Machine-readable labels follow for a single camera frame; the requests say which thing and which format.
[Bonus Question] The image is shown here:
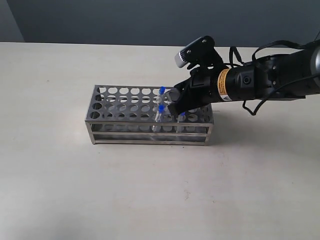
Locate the blue-capped tube back row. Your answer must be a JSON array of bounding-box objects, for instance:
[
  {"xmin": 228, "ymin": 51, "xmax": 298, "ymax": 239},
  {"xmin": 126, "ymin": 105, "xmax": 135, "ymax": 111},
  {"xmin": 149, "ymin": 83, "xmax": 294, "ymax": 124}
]
[{"xmin": 156, "ymin": 86, "xmax": 166, "ymax": 105}]

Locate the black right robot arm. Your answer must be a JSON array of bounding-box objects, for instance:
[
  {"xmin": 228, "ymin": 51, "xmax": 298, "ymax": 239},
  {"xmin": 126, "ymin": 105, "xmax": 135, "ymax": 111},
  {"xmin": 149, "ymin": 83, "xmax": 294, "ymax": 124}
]
[{"xmin": 168, "ymin": 36, "xmax": 320, "ymax": 116}]

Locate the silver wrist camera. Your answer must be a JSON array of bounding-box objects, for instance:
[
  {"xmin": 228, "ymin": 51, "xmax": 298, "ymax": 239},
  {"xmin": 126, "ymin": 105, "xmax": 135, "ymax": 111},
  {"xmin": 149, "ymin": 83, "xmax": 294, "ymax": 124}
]
[{"xmin": 174, "ymin": 37, "xmax": 202, "ymax": 68}]

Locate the stainless steel test tube rack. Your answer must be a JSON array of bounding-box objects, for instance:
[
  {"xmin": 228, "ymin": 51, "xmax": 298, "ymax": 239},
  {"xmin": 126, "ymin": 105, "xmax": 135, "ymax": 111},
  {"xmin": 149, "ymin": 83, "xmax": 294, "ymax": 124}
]
[{"xmin": 85, "ymin": 85, "xmax": 214, "ymax": 146}]

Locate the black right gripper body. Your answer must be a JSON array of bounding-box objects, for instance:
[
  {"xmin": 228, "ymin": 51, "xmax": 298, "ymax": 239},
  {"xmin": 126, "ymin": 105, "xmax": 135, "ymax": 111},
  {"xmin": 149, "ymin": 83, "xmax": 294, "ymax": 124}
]
[{"xmin": 187, "ymin": 67, "xmax": 222, "ymax": 110}]

